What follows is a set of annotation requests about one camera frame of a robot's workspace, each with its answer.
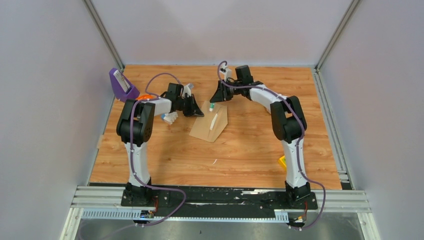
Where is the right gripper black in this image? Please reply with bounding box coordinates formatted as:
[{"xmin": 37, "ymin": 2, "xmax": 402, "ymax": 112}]
[{"xmin": 210, "ymin": 80, "xmax": 243, "ymax": 104}]

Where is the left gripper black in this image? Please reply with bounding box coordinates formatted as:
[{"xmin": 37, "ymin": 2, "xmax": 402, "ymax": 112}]
[{"xmin": 175, "ymin": 94, "xmax": 204, "ymax": 118}]

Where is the green white glue stick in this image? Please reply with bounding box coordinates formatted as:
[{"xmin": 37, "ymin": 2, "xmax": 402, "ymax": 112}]
[{"xmin": 209, "ymin": 102, "xmax": 215, "ymax": 112}]

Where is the brown paper envelope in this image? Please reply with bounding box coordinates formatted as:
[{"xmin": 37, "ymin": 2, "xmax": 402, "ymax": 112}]
[{"xmin": 189, "ymin": 101, "xmax": 228, "ymax": 143}]

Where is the beige letter paper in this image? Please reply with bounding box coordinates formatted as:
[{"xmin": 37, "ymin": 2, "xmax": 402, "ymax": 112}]
[{"xmin": 209, "ymin": 113, "xmax": 218, "ymax": 131}]

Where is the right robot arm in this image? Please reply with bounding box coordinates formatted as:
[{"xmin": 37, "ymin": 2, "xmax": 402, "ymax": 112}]
[{"xmin": 209, "ymin": 61, "xmax": 311, "ymax": 209}]

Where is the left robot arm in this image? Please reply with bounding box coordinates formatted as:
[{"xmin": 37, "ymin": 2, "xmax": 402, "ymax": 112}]
[{"xmin": 116, "ymin": 83, "xmax": 204, "ymax": 207}]

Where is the blue white toy block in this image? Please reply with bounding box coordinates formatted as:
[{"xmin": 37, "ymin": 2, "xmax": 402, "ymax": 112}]
[{"xmin": 160, "ymin": 111, "xmax": 178, "ymax": 125}]

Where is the purple holder stand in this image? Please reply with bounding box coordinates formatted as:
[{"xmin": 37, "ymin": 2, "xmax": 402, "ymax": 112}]
[{"xmin": 109, "ymin": 68, "xmax": 140, "ymax": 103}]

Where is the yellow toy block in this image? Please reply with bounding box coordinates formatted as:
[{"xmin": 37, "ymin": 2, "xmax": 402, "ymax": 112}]
[{"xmin": 278, "ymin": 155, "xmax": 287, "ymax": 171}]

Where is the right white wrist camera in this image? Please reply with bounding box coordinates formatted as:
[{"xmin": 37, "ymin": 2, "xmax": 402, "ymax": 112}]
[{"xmin": 219, "ymin": 64, "xmax": 232, "ymax": 82}]

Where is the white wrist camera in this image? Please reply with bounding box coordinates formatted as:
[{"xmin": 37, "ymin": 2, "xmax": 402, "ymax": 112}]
[
  {"xmin": 219, "ymin": 64, "xmax": 232, "ymax": 82},
  {"xmin": 181, "ymin": 83, "xmax": 194, "ymax": 98}
]

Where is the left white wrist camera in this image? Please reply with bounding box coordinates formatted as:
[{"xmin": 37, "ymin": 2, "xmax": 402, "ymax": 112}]
[{"xmin": 181, "ymin": 83, "xmax": 194, "ymax": 98}]

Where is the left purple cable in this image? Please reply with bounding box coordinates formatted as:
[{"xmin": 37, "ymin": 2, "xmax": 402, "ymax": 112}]
[{"xmin": 129, "ymin": 72, "xmax": 187, "ymax": 228}]

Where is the purple cable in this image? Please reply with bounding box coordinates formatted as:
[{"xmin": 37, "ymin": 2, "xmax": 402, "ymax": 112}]
[
  {"xmin": 129, "ymin": 72, "xmax": 187, "ymax": 228},
  {"xmin": 216, "ymin": 60, "xmax": 327, "ymax": 231}
]

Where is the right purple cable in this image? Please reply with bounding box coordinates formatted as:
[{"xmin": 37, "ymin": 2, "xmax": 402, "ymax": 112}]
[{"xmin": 216, "ymin": 60, "xmax": 327, "ymax": 231}]

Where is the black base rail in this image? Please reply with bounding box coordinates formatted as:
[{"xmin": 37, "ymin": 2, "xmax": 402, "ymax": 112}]
[{"xmin": 120, "ymin": 183, "xmax": 318, "ymax": 219}]

